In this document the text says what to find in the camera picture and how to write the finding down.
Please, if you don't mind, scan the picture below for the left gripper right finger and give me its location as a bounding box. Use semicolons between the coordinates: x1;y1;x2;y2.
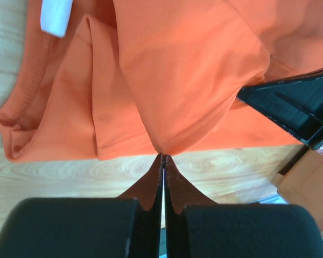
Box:
164;155;323;257

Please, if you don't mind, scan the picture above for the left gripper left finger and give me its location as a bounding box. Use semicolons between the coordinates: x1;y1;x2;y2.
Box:
0;155;164;257

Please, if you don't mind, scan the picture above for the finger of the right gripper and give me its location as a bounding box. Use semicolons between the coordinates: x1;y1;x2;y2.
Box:
237;70;323;145

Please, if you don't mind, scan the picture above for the orange t shirt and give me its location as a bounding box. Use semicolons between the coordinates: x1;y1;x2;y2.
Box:
0;1;323;162

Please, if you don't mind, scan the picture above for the orange plastic basket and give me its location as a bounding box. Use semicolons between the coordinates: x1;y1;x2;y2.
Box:
271;150;323;235

